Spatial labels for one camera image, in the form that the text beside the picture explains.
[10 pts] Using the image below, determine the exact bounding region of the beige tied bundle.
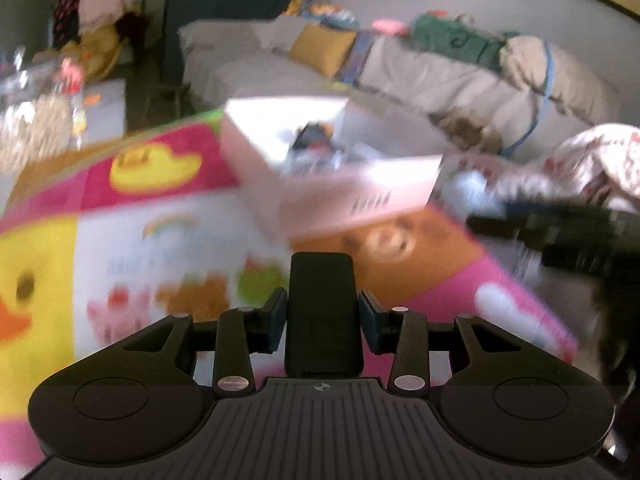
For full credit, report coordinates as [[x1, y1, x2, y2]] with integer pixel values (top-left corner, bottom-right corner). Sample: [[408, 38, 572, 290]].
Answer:
[[499, 36, 622, 127]]

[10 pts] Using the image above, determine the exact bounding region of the yellow garment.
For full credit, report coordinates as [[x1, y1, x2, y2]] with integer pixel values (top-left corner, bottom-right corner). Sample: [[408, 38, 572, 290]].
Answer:
[[62, 27, 132, 82]]

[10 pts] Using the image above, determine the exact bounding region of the wooden stool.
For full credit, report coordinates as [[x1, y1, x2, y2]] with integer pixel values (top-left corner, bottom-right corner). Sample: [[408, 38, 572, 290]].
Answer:
[[144, 82, 190, 122]]

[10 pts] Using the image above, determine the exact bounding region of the yellow cushion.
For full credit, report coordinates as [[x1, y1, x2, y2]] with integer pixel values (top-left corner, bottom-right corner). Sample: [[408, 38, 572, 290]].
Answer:
[[289, 24, 357, 79]]

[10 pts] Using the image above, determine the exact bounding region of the beige covered sofa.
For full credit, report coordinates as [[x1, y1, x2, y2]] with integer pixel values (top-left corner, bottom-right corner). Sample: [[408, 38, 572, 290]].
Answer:
[[177, 12, 626, 163]]

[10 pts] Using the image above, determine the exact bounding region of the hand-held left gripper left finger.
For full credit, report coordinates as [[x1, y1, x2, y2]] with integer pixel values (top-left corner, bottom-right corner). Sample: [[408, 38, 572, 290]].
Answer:
[[120, 287, 289, 397]]

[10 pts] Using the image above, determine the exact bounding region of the brown cardboard sheet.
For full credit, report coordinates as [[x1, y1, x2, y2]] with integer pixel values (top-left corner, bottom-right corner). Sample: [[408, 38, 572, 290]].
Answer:
[[7, 137, 128, 206]]

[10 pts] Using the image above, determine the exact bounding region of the black power bank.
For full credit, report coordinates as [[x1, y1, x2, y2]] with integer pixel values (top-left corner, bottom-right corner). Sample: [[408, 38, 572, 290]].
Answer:
[[283, 252, 365, 377]]

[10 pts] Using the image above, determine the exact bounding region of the green garment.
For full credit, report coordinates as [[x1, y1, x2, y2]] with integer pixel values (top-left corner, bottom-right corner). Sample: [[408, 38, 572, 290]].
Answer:
[[409, 13, 522, 69]]

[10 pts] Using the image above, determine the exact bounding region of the cartoon duck play mat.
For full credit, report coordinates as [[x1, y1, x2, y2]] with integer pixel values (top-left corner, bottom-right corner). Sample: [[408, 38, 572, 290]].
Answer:
[[0, 109, 578, 480]]

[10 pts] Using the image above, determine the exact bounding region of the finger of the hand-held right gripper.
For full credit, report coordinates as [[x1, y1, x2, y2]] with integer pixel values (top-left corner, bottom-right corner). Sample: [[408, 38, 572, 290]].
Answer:
[[466, 195, 553, 253]]

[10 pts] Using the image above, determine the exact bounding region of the dark blue cabinet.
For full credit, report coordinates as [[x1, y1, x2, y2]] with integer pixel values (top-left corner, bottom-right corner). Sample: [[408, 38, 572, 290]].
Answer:
[[161, 0, 297, 92]]

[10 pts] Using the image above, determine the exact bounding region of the pink garment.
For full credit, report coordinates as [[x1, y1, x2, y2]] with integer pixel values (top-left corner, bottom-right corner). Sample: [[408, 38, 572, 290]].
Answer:
[[79, 0, 135, 37]]

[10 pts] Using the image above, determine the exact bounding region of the black floral bag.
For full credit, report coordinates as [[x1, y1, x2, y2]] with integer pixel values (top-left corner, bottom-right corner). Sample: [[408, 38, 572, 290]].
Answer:
[[52, 0, 83, 51]]

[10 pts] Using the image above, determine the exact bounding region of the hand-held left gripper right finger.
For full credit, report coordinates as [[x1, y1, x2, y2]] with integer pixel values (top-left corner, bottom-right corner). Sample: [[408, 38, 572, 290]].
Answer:
[[357, 289, 527, 397]]

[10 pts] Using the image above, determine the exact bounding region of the glass jar of nuts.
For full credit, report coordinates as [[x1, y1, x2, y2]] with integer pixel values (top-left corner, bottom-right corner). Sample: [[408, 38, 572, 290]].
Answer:
[[0, 47, 88, 173]]

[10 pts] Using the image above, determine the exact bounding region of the pile of colourful toys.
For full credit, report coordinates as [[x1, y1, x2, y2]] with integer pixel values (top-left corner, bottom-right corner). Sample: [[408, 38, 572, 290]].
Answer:
[[284, 0, 362, 32]]

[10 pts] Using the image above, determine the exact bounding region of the striped colourful cushion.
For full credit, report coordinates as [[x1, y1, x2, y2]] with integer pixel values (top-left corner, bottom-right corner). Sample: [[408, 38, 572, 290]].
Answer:
[[334, 30, 375, 87]]

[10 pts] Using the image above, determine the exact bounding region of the floral blanket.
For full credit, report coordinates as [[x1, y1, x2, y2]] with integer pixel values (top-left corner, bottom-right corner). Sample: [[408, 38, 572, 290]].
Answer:
[[542, 124, 640, 213]]

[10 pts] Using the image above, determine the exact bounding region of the pink plush item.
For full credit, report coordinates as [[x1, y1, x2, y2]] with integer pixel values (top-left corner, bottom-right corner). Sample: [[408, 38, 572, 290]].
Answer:
[[372, 18, 409, 37]]

